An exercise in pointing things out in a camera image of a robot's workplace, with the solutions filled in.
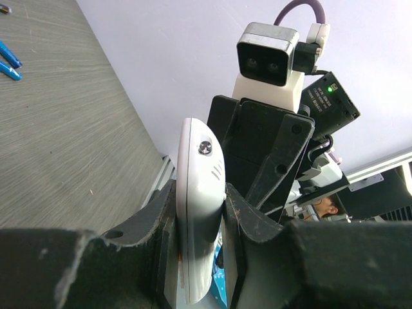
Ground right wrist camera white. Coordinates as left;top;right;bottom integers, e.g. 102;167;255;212
232;22;330;113

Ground white remote control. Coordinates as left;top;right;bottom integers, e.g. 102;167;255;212
176;118;226;304

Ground blue battery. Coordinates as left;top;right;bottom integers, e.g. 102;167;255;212
0;41;23;68
211;245;227;308
0;61;23;81

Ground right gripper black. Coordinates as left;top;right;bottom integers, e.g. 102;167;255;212
207;95;315;213

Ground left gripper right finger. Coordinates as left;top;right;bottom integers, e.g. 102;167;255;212
223;184;411;308

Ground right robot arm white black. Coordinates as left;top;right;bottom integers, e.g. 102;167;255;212
207;72;360;214

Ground grey black battery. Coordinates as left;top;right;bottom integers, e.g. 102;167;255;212
0;4;12;15

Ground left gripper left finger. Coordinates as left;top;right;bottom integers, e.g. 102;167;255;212
1;180;178;308

